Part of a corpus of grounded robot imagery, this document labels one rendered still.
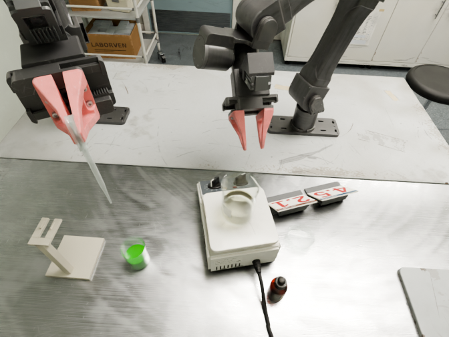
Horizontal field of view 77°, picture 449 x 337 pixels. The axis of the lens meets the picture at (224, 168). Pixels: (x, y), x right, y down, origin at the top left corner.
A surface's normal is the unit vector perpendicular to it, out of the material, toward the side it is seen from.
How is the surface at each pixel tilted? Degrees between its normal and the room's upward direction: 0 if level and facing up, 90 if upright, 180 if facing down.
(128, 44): 91
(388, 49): 90
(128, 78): 0
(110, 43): 91
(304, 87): 72
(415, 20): 90
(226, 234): 0
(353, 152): 0
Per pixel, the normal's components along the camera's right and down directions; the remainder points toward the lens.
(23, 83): 0.44, 0.70
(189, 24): -0.05, 0.76
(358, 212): 0.03, -0.65
